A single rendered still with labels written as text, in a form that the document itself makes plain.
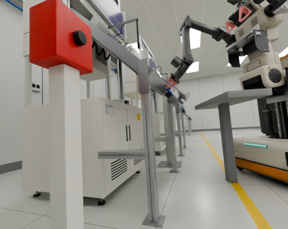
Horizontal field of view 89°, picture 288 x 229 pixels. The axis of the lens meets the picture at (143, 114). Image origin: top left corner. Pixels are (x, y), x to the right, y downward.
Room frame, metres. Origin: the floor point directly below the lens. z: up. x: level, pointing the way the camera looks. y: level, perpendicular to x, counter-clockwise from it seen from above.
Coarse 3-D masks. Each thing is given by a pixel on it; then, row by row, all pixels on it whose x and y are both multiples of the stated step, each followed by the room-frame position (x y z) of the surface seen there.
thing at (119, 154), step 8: (80, 0) 0.94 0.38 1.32; (88, 0) 1.01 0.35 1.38; (96, 8) 1.08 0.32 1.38; (104, 16) 1.17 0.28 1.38; (112, 24) 1.27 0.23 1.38; (144, 64) 0.69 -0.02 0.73; (144, 72) 0.69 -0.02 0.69; (144, 80) 0.69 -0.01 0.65; (144, 88) 0.69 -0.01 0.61; (128, 104) 1.33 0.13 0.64; (104, 152) 0.77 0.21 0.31; (112, 152) 0.76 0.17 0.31; (120, 152) 0.74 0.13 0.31; (128, 152) 0.73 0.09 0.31; (136, 152) 0.71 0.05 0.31; (144, 152) 0.70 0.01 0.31; (160, 216) 0.73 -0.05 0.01; (144, 224) 0.69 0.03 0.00; (152, 224) 0.68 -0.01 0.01; (160, 224) 0.68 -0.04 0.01
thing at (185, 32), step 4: (188, 20) 1.12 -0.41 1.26; (188, 24) 1.11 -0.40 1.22; (184, 28) 1.12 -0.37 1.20; (188, 28) 1.13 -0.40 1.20; (180, 32) 1.20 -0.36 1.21; (184, 32) 1.12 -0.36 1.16; (188, 32) 1.13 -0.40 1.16; (184, 36) 1.10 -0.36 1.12; (188, 36) 1.11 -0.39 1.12; (184, 40) 1.09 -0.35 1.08; (188, 40) 1.10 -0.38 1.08; (184, 44) 1.08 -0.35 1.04; (188, 44) 1.09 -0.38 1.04; (184, 48) 1.08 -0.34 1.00; (188, 48) 1.07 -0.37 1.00; (184, 52) 1.07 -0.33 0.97; (188, 52) 1.05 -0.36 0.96; (184, 56) 1.06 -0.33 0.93; (188, 56) 1.03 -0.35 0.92; (184, 60) 1.08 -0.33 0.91
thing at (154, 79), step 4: (152, 68) 0.74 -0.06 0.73; (152, 72) 0.75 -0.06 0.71; (156, 72) 0.78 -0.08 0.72; (148, 76) 0.75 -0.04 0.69; (152, 76) 0.79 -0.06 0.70; (156, 76) 0.82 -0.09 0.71; (160, 76) 0.87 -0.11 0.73; (152, 80) 0.82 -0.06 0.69; (156, 80) 0.86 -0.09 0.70; (160, 80) 0.91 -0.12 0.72; (152, 84) 0.86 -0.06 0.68; (156, 84) 0.90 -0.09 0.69; (160, 84) 0.96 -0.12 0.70; (164, 84) 1.02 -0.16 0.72; (156, 88) 0.95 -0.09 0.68; (160, 88) 1.01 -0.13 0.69; (164, 88) 1.08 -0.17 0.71; (160, 92) 1.07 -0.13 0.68; (164, 92) 1.15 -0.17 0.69
